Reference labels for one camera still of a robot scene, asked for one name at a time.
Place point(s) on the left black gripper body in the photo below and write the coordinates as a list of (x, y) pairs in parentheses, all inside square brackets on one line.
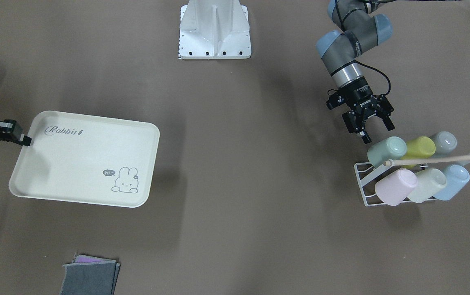
[(357, 93)]

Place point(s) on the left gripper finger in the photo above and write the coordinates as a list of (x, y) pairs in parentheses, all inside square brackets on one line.
[(355, 123), (384, 110)]

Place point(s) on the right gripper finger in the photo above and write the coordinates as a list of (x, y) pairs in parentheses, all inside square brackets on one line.
[(11, 131)]

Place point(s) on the green cup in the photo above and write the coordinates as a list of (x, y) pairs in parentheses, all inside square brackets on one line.
[(390, 148)]

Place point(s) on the white rabbit tray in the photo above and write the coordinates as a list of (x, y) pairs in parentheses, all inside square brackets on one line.
[(87, 159)]

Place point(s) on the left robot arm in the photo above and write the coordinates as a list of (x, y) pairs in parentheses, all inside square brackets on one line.
[(359, 30)]

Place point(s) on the yellow cup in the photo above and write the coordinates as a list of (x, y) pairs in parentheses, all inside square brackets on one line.
[(422, 147)]

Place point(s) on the grey cup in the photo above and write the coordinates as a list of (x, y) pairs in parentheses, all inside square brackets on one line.
[(445, 142)]

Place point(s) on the pink cup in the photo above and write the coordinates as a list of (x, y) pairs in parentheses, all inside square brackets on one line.
[(394, 188)]

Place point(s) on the pale white-green cup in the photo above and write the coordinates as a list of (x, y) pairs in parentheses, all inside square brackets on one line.
[(430, 182)]

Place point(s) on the light blue cup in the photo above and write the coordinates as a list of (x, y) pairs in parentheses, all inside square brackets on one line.
[(457, 177)]

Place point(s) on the purple cloth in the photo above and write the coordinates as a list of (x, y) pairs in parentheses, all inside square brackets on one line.
[(82, 258)]

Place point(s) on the grey folded cloth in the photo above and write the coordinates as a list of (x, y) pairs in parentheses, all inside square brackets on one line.
[(98, 278)]

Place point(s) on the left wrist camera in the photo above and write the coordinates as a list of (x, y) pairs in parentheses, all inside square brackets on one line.
[(336, 99)]

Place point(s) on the white wire cup rack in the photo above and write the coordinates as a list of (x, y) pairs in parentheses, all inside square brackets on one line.
[(367, 176)]

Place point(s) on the wooden rack handle rod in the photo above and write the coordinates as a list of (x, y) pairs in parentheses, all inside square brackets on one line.
[(414, 162)]

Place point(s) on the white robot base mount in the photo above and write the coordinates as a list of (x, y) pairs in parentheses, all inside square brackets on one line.
[(214, 29)]

